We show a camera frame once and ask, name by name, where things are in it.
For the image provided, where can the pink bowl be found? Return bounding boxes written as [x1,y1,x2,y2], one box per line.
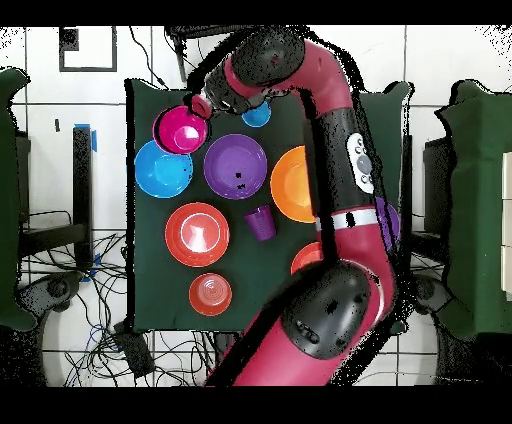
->
[152,104,210,156]

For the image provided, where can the blue cup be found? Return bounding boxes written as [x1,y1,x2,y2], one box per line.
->
[241,100,273,129]

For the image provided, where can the red bowl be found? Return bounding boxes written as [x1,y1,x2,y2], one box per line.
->
[164,201,231,268]
[290,241,324,276]

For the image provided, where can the purple cup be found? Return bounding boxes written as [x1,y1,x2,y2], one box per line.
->
[242,204,278,243]

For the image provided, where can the purple bowl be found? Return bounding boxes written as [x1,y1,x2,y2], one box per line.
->
[374,196,402,252]
[202,133,269,201]

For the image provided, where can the white box stack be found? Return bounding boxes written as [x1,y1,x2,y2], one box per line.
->
[501,151,512,301]

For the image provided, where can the blue bowl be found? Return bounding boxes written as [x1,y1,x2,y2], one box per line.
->
[134,139,195,200]

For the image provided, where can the blue tape strip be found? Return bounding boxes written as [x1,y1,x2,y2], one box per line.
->
[74,122,98,153]

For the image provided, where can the large orange bowl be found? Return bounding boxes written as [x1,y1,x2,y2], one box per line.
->
[269,145,318,224]

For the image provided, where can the dark green table cloth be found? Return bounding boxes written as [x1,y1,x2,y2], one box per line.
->
[124,77,413,333]

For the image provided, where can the small orange bowl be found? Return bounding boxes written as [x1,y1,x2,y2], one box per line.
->
[188,272,234,318]

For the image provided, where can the green cloth side table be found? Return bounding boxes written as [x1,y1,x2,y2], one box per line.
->
[0,66,37,333]
[435,78,512,341]

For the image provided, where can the black chair base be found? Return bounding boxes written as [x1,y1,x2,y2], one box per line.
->
[15,271,83,317]
[411,273,453,317]

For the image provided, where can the black power strip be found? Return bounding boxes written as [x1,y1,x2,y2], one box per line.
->
[112,321,156,379]

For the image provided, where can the black floor frame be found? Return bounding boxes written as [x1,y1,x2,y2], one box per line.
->
[58,26,118,73]

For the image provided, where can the black table frame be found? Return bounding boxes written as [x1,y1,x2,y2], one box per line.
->
[399,133,453,273]
[17,125,95,271]

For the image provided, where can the floor cable tangle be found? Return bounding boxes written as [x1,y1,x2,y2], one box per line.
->
[23,231,217,387]

